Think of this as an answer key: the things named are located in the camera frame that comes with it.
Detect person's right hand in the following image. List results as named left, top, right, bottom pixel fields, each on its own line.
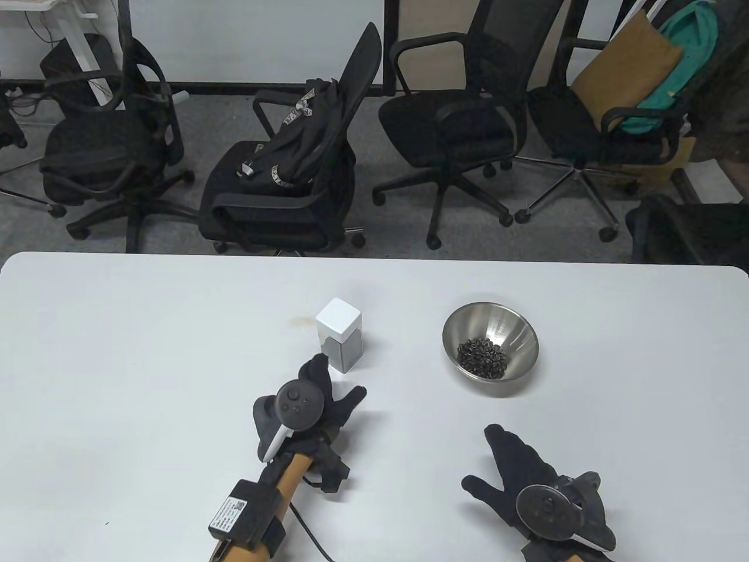
left=462, top=424, right=586, bottom=546

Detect person's left hand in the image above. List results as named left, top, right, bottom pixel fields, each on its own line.
left=287, top=353, right=367, bottom=455

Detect black labelled box on forearm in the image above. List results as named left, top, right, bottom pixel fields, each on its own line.
left=208, top=479, right=287, bottom=554

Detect person's left forearm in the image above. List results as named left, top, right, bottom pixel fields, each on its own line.
left=209, top=454, right=314, bottom=562

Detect black controller on left glove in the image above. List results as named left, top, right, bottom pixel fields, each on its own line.
left=253, top=379, right=326, bottom=463

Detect black controller on glove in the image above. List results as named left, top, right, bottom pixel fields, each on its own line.
left=253, top=379, right=326, bottom=463
left=515, top=471, right=617, bottom=551

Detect small white and grey box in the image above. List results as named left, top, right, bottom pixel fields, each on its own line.
left=315, top=298, right=362, bottom=373

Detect black controller on right glove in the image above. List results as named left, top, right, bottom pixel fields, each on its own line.
left=515, top=471, right=617, bottom=551

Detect pile of small black rings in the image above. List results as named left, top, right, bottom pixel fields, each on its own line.
left=456, top=338, right=507, bottom=376

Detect stainless steel bowl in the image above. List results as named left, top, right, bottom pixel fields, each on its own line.
left=442, top=302, right=539, bottom=385

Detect black office chair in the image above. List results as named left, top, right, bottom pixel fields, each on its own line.
left=625, top=194, right=749, bottom=266
left=40, top=0, right=196, bottom=254
left=198, top=22, right=384, bottom=257
left=372, top=0, right=566, bottom=251
left=514, top=0, right=703, bottom=242

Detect black backpack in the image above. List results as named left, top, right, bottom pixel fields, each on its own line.
left=236, top=78, right=353, bottom=191

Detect cardboard box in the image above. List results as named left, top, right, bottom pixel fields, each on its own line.
left=609, top=136, right=698, bottom=195

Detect brown cushion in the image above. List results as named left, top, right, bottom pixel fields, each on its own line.
left=570, top=10, right=685, bottom=133

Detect black computer tower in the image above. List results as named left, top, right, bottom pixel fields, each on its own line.
left=39, top=33, right=110, bottom=116

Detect dark jacket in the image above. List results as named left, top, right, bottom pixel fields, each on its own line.
left=689, top=16, right=749, bottom=167

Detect teal garment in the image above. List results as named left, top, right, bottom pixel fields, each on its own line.
left=619, top=0, right=720, bottom=135

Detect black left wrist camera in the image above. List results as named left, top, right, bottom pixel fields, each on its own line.
left=303, top=436, right=351, bottom=496

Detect black cable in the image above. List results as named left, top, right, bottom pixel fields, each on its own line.
left=289, top=502, right=332, bottom=562

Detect floor cables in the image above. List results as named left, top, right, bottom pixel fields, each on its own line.
left=0, top=84, right=50, bottom=119

